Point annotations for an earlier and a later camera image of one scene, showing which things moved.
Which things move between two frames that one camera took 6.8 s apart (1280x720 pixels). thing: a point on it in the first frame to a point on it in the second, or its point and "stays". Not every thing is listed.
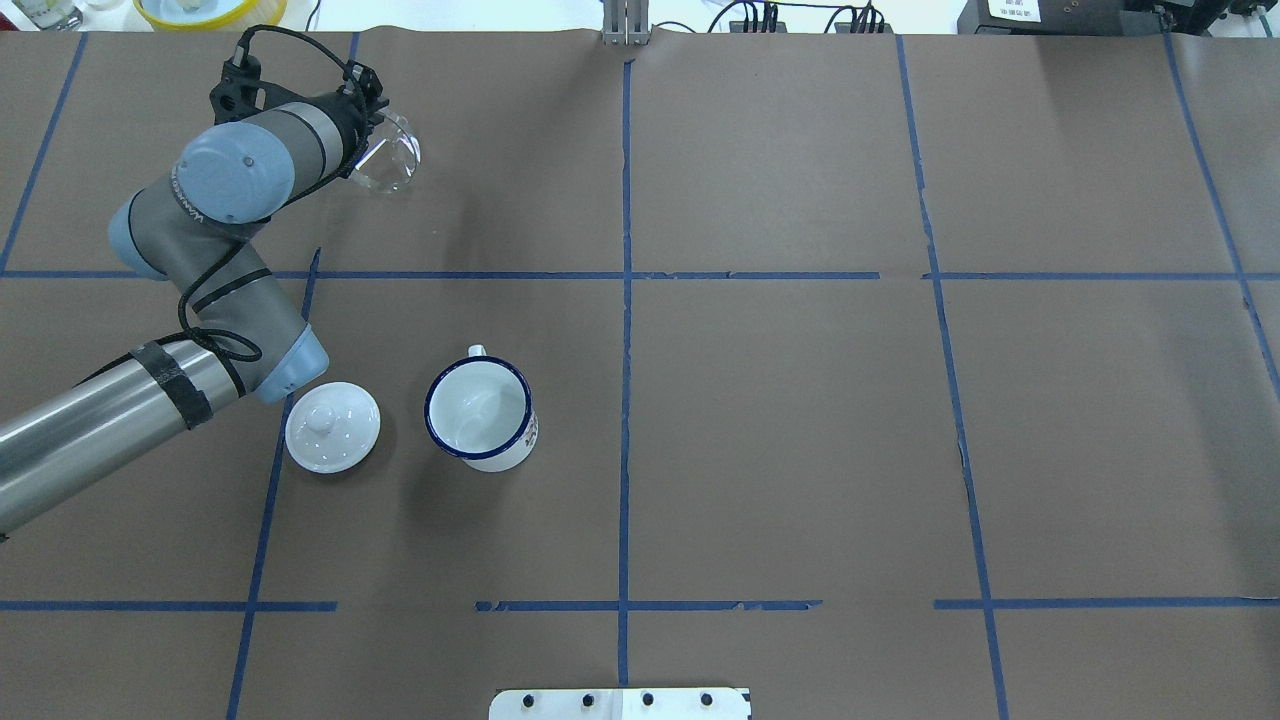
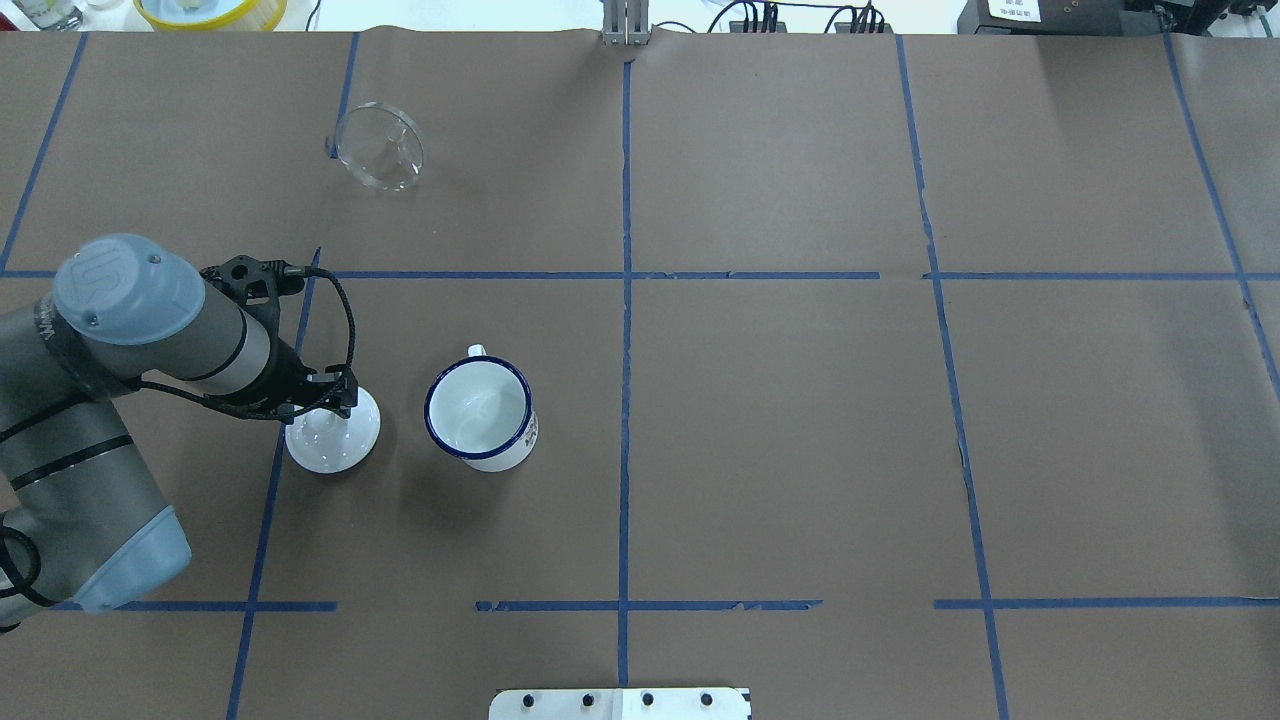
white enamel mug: [481, 409] stays
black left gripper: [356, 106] to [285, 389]
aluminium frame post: [625, 22] stays
